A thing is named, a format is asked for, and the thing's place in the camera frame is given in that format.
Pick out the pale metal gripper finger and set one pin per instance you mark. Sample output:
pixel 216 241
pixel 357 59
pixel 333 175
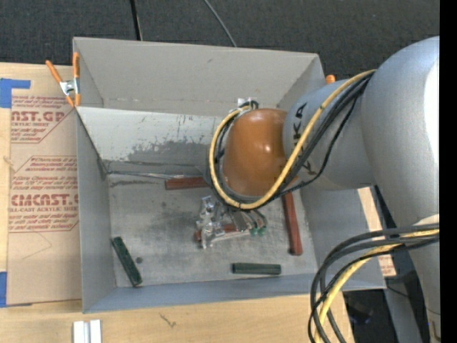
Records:
pixel 211 236
pixel 208 206

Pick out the red-brown flat block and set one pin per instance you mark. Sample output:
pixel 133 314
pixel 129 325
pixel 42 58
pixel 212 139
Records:
pixel 292 223
pixel 185 183

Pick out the grey metal bin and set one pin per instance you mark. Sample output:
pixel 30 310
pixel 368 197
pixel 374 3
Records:
pixel 160 206

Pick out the dark green flat block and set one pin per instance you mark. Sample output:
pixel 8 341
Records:
pixel 125 261
pixel 257 268

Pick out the brown cardboard board red print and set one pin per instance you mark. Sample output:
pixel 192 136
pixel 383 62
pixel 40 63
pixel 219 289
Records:
pixel 43 191

